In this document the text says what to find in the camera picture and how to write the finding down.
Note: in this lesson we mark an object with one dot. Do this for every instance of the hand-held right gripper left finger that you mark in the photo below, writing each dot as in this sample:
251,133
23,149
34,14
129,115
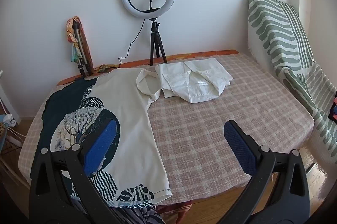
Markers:
101,145

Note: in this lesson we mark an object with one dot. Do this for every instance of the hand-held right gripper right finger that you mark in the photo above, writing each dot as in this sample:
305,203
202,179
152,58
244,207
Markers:
238,145

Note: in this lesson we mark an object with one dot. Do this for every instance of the cream and green printed t-shirt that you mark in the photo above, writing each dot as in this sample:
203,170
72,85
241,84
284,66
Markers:
126,108

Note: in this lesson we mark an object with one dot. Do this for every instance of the pink plaid blanket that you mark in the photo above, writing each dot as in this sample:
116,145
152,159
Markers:
210,121

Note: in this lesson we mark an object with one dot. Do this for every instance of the white folded shirt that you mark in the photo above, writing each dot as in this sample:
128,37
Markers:
194,82

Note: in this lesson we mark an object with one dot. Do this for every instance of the pink striped cloth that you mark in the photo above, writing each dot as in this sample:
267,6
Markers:
179,212

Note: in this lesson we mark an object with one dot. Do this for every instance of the white clip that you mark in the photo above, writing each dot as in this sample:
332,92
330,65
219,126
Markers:
11,120

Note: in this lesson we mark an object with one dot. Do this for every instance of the leopard print cloth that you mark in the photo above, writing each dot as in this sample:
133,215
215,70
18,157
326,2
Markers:
2,134

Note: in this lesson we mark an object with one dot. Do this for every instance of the grey tripod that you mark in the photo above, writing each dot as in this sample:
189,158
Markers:
78,40

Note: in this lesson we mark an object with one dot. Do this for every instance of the green striped white cloth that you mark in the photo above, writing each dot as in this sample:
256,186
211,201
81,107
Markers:
276,37

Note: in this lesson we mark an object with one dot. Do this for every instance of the colourful scarf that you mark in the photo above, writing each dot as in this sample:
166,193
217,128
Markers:
70,34

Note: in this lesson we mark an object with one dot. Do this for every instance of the black tripod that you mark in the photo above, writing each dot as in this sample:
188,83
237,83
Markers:
154,40

